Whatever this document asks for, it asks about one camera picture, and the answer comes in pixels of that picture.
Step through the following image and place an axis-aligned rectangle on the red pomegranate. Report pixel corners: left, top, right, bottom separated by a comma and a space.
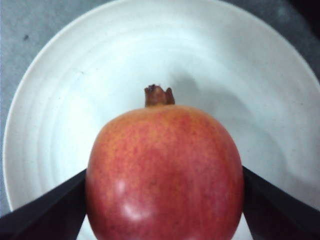
85, 84, 244, 240

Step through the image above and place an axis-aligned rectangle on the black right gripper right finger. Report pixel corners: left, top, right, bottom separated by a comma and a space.
242, 166, 320, 240

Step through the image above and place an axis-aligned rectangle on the white plate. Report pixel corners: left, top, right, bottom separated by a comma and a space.
3, 1, 320, 240

